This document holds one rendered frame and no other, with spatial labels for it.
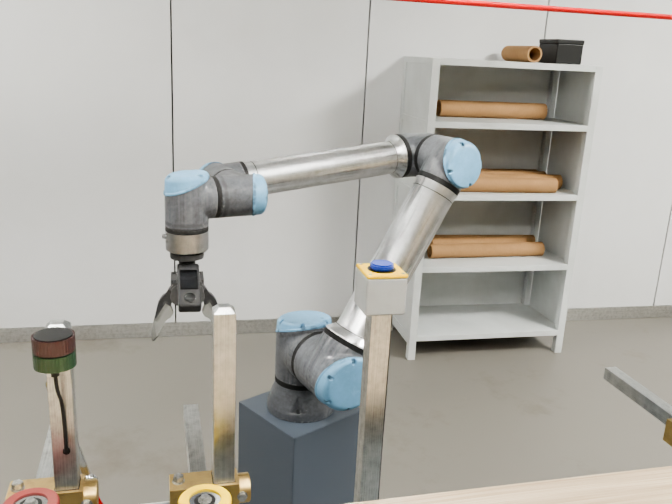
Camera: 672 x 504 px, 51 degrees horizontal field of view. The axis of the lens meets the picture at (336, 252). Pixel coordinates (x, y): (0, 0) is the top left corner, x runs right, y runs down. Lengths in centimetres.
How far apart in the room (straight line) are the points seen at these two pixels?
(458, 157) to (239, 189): 56
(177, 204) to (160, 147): 228
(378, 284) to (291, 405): 85
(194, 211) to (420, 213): 58
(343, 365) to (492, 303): 274
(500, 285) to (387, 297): 321
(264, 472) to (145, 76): 226
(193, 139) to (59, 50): 75
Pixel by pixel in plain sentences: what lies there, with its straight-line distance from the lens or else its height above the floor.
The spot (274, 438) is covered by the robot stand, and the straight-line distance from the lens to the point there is 195.
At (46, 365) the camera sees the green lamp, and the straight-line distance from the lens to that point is 109.
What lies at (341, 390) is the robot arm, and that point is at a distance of 173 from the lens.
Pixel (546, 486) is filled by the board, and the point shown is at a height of 90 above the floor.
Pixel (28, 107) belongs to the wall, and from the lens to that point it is 378.
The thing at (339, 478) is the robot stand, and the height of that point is 41.
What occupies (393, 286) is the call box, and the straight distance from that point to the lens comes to 115.
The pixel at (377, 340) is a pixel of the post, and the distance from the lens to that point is 120.
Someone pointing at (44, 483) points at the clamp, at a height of 87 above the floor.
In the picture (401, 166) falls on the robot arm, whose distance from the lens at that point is 185.
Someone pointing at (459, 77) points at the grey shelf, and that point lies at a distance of 398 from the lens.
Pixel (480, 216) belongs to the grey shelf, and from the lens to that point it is 416.
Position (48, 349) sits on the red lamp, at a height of 114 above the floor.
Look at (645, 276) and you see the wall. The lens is 486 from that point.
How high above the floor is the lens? 157
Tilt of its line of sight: 16 degrees down
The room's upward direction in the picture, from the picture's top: 3 degrees clockwise
